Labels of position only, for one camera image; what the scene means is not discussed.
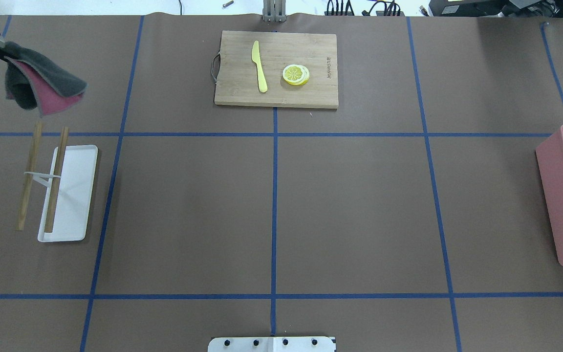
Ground top lemon slice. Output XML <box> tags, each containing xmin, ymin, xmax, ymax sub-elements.
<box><xmin>283</xmin><ymin>65</ymin><xmax>307</xmax><ymax>85</ymax></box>

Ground black cables and electronics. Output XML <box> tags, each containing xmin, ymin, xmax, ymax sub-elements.
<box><xmin>325</xmin><ymin>0</ymin><xmax>563</xmax><ymax>18</ymax></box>

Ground bottom lemon slice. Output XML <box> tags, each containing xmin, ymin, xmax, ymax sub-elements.
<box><xmin>289</xmin><ymin>65</ymin><xmax>310</xmax><ymax>87</ymax></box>

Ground bamboo cutting board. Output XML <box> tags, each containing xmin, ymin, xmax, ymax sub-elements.
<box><xmin>214</xmin><ymin>30</ymin><xmax>339</xmax><ymax>110</ymax></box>

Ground lemon slice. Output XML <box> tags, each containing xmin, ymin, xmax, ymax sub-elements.
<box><xmin>289</xmin><ymin>65</ymin><xmax>310</xmax><ymax>87</ymax></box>
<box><xmin>283</xmin><ymin>65</ymin><xmax>307</xmax><ymax>85</ymax></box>

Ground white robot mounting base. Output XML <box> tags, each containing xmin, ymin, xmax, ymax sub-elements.
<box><xmin>207</xmin><ymin>336</ymin><xmax>337</xmax><ymax>352</ymax></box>

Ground grey and pink cloth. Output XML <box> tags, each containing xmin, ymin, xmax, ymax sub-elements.
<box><xmin>4</xmin><ymin>42</ymin><xmax>88</xmax><ymax>116</ymax></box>

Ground yellow plastic knife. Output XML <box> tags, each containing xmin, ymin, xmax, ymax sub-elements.
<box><xmin>251</xmin><ymin>40</ymin><xmax>268</xmax><ymax>93</ymax></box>

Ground metal camera stand post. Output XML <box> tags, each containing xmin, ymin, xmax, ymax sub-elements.
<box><xmin>262</xmin><ymin>0</ymin><xmax>287</xmax><ymax>22</ymax></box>

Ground white rectangular tray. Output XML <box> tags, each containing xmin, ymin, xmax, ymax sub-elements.
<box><xmin>35</xmin><ymin>145</ymin><xmax>98</xmax><ymax>242</ymax></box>

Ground inner wooden rack bar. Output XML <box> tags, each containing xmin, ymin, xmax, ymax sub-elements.
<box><xmin>44</xmin><ymin>127</ymin><xmax>69</xmax><ymax>233</ymax></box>

